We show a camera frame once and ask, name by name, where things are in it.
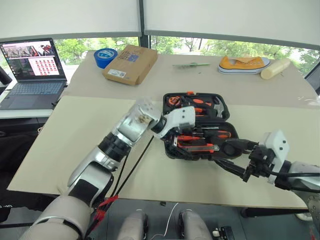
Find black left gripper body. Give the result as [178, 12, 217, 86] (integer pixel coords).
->
[162, 125, 193, 149]

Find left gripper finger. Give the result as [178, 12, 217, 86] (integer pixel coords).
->
[169, 138, 179, 157]
[183, 126, 195, 139]

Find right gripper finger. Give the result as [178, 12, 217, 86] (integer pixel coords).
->
[214, 158, 248, 179]
[223, 138, 260, 152]

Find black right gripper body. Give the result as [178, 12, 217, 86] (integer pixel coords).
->
[242, 143, 276, 183]

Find orange black utility knife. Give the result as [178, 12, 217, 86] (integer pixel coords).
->
[178, 144, 221, 154]

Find black tool case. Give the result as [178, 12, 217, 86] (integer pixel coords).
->
[162, 91, 245, 162]

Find orange black tape measure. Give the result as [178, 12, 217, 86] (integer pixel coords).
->
[167, 95, 183, 107]

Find black table leg bar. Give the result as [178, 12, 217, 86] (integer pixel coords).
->
[240, 206, 310, 219]

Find black remote with white button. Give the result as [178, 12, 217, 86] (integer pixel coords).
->
[212, 225, 235, 240]

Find green plastic stick tool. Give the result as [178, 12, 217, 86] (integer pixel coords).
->
[172, 62, 211, 69]

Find grey rounded robot shape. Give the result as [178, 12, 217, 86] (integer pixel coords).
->
[117, 209, 149, 240]
[178, 209, 212, 240]

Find yellow canvas shoe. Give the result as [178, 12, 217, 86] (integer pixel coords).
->
[217, 55, 272, 75]

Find brown cardboard box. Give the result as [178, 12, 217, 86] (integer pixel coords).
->
[101, 44, 159, 87]

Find cream cylindrical roll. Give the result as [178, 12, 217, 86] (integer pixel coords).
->
[260, 57, 292, 81]

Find cream table cover sheet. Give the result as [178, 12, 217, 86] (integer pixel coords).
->
[7, 95, 310, 210]

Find dark monitor panel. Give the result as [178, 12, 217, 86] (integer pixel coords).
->
[304, 70, 320, 96]

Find blue tape roll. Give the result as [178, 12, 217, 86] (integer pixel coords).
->
[93, 47, 119, 70]

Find white roller blind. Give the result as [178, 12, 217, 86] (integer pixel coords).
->
[143, 0, 320, 51]
[0, 0, 142, 42]

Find open grey laptop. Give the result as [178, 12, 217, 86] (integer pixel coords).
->
[0, 37, 69, 111]

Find white side desk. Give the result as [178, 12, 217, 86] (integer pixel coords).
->
[0, 108, 55, 120]

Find black cabinet under desk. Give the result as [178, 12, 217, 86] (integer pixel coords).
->
[0, 117, 49, 137]

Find black object beside laptop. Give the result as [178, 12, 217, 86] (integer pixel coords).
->
[0, 65, 13, 87]

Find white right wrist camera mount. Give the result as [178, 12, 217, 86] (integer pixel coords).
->
[258, 129, 291, 185]

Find orange handled pliers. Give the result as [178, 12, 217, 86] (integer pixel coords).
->
[193, 107, 214, 117]

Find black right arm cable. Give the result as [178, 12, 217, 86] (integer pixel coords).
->
[270, 170, 320, 179]

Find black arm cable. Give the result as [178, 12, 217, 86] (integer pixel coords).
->
[113, 134, 155, 198]
[109, 152, 129, 198]
[270, 170, 320, 179]

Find claw hammer with black handle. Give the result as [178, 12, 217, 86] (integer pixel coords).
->
[183, 95, 227, 119]

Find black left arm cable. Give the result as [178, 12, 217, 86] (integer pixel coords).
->
[109, 152, 129, 198]
[113, 134, 155, 198]

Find white floor cable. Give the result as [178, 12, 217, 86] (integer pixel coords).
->
[149, 202, 180, 239]

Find red cable wrap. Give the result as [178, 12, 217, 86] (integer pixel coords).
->
[93, 194, 119, 224]

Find dark window frame post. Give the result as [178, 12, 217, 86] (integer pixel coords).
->
[137, 0, 152, 49]

